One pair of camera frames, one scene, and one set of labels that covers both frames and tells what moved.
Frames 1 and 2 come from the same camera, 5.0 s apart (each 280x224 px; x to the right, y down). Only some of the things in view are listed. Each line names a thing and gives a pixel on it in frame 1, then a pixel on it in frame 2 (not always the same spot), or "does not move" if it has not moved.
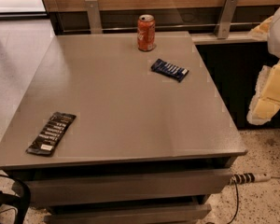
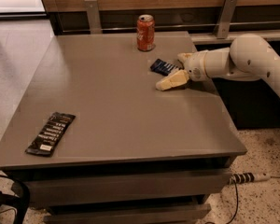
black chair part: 21,199 does not move
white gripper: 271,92 -> 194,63
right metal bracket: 226,16 does not move
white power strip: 247,177 does not move
